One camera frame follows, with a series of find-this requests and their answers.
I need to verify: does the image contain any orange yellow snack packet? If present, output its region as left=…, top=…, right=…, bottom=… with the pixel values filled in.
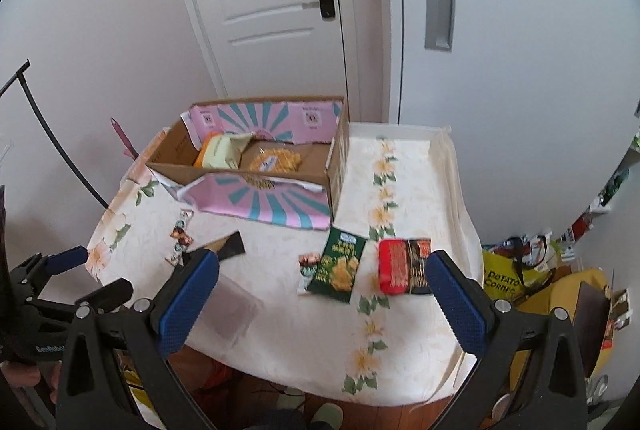
left=248, top=145, right=304, bottom=174

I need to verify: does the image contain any pale yellow snack packet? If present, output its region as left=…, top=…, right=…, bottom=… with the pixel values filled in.
left=195, top=133, right=253, bottom=171

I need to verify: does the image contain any dark brown board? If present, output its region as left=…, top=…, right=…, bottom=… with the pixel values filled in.
left=572, top=282, right=614, bottom=377

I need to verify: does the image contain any yellow printed shopping bag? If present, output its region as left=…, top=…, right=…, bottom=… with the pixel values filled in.
left=482, top=237, right=556, bottom=301

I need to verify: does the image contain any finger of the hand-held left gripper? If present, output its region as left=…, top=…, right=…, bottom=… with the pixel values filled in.
left=9, top=246, right=90, bottom=298
left=30, top=278, right=135, bottom=318

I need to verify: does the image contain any small dark snack packet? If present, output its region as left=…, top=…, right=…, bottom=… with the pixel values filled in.
left=297, top=252, right=326, bottom=297

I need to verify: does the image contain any black and tan snack wrapper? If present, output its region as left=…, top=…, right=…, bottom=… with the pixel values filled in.
left=207, top=231, right=246, bottom=261

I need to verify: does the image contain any person's left hand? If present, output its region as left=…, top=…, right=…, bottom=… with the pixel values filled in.
left=0, top=360, right=60, bottom=405

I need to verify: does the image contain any pink striped cardboard box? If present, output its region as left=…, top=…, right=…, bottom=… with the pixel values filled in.
left=145, top=96, right=351, bottom=233

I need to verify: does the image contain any black curved pole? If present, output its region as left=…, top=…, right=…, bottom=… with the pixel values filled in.
left=0, top=60, right=109, bottom=209

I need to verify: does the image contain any white panel door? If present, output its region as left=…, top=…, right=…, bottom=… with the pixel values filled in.
left=172, top=0, right=353, bottom=111

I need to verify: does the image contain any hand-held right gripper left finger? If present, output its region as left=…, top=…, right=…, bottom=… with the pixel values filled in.
left=56, top=248, right=221, bottom=430

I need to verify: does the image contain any red and black snack packet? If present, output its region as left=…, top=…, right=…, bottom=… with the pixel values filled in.
left=377, top=237, right=433, bottom=297

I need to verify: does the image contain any green snack packet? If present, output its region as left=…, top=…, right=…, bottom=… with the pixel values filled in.
left=305, top=227, right=367, bottom=305

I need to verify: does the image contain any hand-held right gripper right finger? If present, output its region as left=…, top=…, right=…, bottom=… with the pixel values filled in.
left=425, top=250, right=587, bottom=430

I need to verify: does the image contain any pink plastic stick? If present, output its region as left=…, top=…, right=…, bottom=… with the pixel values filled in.
left=111, top=119, right=139, bottom=159

